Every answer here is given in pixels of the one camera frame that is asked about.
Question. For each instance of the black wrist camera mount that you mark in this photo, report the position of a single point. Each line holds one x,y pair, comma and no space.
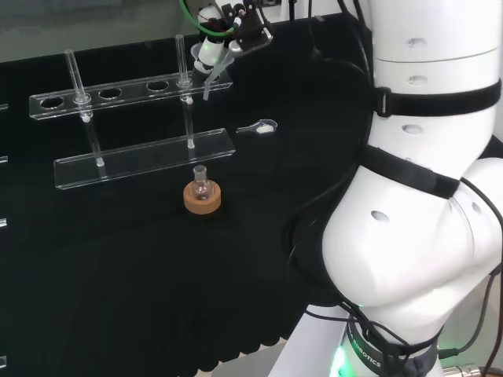
251,23

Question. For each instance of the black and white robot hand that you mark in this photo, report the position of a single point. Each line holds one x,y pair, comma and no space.
209,49

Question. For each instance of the black tripod pole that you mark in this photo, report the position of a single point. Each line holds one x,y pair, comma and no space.
291,9

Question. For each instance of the clear acrylic funnel stand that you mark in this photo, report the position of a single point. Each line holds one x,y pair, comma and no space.
137,161

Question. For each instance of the translucent plastic funnel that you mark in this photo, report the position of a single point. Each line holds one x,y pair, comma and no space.
208,88

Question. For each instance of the small round-bottom glass flask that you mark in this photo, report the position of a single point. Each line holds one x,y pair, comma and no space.
199,173

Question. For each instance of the black bench cloth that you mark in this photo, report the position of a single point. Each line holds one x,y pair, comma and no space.
118,275

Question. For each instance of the glass weighing funnel with powder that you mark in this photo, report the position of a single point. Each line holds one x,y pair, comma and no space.
265,129

